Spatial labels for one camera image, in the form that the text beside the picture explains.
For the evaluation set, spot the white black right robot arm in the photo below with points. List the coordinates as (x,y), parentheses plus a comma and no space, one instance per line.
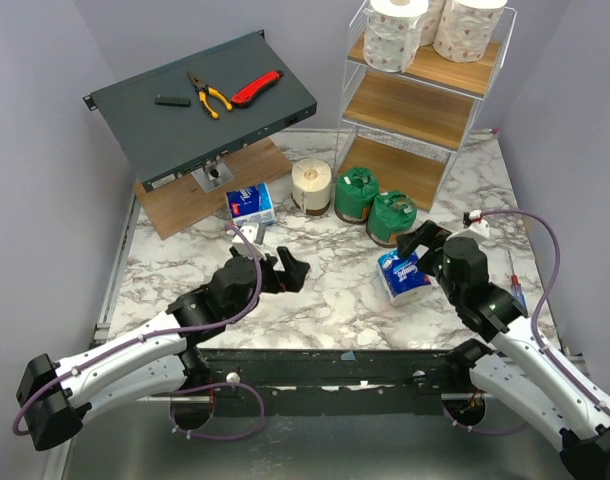
(511,359)

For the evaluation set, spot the yellow handled pliers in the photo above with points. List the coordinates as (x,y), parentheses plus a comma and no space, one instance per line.
(204,91)

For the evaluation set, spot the red black utility knife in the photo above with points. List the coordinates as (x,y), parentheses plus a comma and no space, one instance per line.
(250,92)

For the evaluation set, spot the red blue screwdriver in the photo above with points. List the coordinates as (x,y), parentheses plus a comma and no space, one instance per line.
(516,285)

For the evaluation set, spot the small black connector block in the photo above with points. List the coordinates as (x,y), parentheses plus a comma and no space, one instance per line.
(172,101)

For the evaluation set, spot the grey metal stand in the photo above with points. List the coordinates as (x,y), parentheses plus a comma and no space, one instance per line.
(212,175)

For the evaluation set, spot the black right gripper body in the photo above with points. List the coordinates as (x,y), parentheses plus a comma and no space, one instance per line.
(427,245)

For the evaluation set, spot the blue Tempo roll left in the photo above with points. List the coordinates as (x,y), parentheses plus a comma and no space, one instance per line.
(251,204)

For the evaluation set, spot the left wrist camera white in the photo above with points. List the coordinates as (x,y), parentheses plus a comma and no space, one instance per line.
(254,233)

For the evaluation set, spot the green roll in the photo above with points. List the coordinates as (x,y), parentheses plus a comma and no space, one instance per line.
(392,213)
(355,192)

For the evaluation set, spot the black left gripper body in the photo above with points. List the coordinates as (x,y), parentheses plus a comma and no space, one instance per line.
(271,280)

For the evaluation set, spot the large floral paper roll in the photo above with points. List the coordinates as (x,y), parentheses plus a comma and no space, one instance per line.
(466,27)

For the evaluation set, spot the small floral paper roll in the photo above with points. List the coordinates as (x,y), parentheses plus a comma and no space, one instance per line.
(431,21)

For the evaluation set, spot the blue Tempo roll right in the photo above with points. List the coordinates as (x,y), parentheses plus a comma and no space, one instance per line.
(403,281)

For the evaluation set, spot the dark grey rack panel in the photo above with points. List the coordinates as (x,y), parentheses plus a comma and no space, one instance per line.
(166,143)

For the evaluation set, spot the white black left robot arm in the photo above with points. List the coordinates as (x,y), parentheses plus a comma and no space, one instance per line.
(56,397)

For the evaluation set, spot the blue tempo roll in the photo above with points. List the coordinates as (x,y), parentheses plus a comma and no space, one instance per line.
(251,204)
(403,281)

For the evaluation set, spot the green roll front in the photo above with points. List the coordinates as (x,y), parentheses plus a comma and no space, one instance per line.
(392,213)

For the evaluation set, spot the white wire wooden shelf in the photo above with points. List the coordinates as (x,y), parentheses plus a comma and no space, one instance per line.
(408,128)

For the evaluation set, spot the wooden base board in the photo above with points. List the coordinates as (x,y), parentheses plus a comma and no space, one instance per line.
(182,202)

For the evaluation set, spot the beige brown paper roll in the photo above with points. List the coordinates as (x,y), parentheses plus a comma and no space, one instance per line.
(311,186)

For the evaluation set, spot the black aluminium mounting rail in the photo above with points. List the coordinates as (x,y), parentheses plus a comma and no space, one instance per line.
(242,383)

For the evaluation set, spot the short floral paper roll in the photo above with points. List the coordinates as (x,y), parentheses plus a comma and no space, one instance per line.
(392,34)

